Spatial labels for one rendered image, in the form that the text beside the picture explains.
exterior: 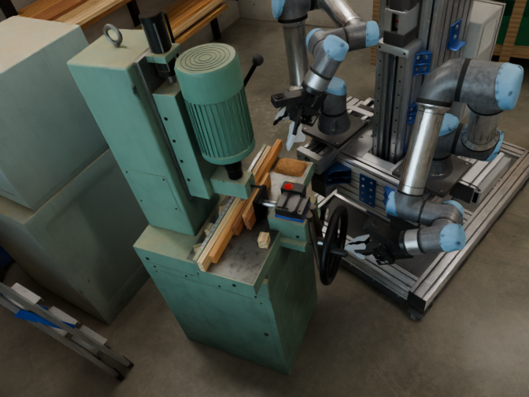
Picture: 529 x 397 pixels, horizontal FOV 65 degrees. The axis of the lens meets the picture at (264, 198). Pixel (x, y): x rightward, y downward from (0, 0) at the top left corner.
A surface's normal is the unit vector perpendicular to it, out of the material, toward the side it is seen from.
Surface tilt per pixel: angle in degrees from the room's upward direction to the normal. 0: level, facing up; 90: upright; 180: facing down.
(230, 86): 90
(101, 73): 90
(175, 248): 0
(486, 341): 0
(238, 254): 0
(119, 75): 90
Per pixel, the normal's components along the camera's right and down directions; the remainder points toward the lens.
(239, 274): -0.14, -0.69
